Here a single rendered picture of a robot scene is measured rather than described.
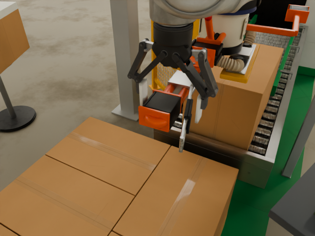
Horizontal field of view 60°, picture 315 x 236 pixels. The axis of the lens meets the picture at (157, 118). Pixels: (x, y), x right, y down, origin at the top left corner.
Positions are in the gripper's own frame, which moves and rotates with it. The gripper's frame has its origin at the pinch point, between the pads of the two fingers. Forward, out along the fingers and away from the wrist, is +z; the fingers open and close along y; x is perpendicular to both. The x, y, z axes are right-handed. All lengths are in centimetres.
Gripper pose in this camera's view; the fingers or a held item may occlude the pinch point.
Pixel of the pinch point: (170, 108)
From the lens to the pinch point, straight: 63.5
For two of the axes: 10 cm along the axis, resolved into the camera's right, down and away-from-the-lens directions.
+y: -9.2, -2.5, 3.2
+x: -4.0, 5.6, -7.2
